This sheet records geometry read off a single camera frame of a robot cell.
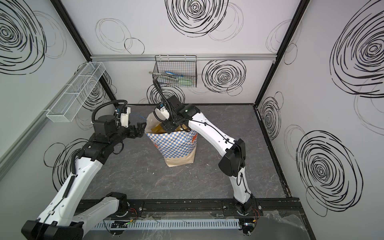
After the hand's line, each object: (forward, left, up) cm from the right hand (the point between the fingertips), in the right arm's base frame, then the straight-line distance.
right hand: (170, 120), depth 80 cm
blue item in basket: (+28, +2, +11) cm, 30 cm away
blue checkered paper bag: (-13, -5, -7) cm, 16 cm away
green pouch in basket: (+22, -7, +10) cm, 25 cm away
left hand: (-5, +14, +5) cm, 16 cm away
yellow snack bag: (-4, +6, -2) cm, 8 cm away
